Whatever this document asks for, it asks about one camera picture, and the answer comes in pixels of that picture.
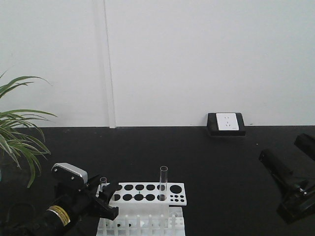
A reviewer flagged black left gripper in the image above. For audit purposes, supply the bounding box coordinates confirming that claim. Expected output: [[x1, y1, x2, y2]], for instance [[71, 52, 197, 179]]
[[50, 175, 119, 221]]

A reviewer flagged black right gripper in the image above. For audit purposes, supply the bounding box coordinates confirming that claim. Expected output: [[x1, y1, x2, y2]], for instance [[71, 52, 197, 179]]
[[259, 133, 315, 224]]

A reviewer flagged short transparent test tube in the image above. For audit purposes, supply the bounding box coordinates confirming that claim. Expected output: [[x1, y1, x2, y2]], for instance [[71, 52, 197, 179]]
[[99, 177, 107, 192]]

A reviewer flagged tall transparent test tube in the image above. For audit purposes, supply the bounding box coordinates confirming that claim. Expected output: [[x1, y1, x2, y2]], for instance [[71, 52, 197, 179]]
[[159, 166, 168, 201]]

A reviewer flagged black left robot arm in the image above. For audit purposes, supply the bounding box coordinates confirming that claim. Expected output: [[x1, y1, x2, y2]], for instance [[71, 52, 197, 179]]
[[0, 175, 119, 236]]

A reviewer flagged white test tube rack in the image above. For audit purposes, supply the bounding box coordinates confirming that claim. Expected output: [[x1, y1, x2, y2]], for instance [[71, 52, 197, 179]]
[[96, 182, 187, 236]]

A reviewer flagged white socket on black box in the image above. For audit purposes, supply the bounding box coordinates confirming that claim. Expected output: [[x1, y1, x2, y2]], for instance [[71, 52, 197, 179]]
[[207, 113, 246, 137]]

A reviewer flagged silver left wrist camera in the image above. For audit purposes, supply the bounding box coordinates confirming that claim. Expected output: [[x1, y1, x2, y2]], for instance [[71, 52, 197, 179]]
[[51, 162, 88, 189]]

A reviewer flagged white wall trunking strip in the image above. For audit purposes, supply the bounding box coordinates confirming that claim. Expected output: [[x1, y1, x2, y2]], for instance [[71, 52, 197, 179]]
[[102, 0, 116, 128]]

